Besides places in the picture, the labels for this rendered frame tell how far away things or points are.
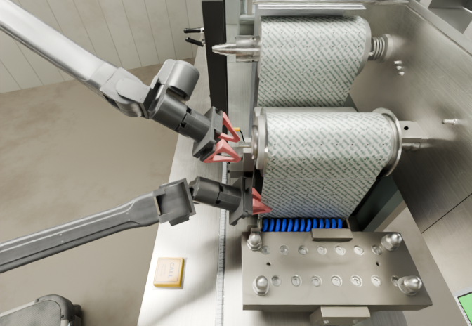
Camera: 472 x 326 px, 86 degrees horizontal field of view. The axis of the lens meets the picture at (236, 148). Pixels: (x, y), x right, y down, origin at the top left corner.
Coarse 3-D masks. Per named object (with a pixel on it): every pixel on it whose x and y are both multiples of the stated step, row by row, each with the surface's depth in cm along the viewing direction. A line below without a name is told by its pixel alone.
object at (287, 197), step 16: (272, 192) 57; (288, 192) 57; (304, 192) 57; (320, 192) 57; (336, 192) 57; (352, 192) 57; (272, 208) 62; (288, 208) 62; (304, 208) 62; (320, 208) 62; (336, 208) 62; (352, 208) 62
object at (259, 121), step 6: (258, 120) 50; (258, 126) 49; (390, 126) 49; (258, 132) 49; (258, 138) 49; (258, 144) 49; (258, 150) 49; (258, 156) 49; (390, 156) 49; (258, 162) 50; (258, 168) 52
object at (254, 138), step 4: (252, 128) 53; (256, 128) 52; (252, 132) 52; (256, 132) 51; (252, 136) 52; (256, 136) 51; (252, 140) 52; (256, 140) 50; (252, 144) 52; (256, 144) 50; (252, 148) 52; (256, 148) 51; (252, 152) 52; (256, 152) 51; (252, 156) 52; (256, 156) 52
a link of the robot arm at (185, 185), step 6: (180, 180) 53; (186, 180) 54; (162, 186) 52; (186, 186) 53; (186, 192) 53; (186, 198) 54; (192, 204) 53; (192, 210) 53; (186, 216) 52; (174, 222) 51; (180, 222) 51
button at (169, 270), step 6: (162, 258) 69; (168, 258) 69; (174, 258) 69; (180, 258) 69; (162, 264) 68; (168, 264) 68; (174, 264) 68; (180, 264) 68; (156, 270) 67; (162, 270) 67; (168, 270) 67; (174, 270) 67; (180, 270) 67; (156, 276) 66; (162, 276) 66; (168, 276) 66; (174, 276) 66; (180, 276) 66; (156, 282) 65; (162, 282) 65; (168, 282) 65; (174, 282) 65; (180, 282) 66
